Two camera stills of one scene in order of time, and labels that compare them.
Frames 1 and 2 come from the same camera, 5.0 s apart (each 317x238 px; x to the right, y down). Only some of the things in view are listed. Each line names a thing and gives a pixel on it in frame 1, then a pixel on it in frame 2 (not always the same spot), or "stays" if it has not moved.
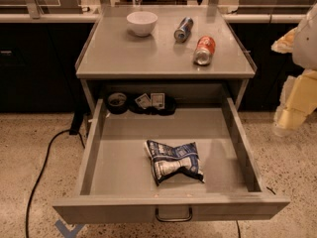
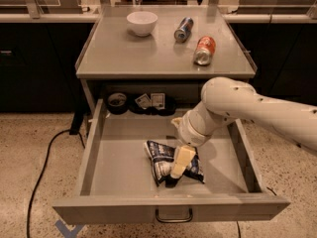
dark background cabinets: (38, 67) stays
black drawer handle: (174, 220) stays
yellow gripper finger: (298, 98) -> (183, 157)
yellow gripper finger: (285, 44) -> (176, 121)
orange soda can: (205, 48) stays
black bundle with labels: (154, 103) stays
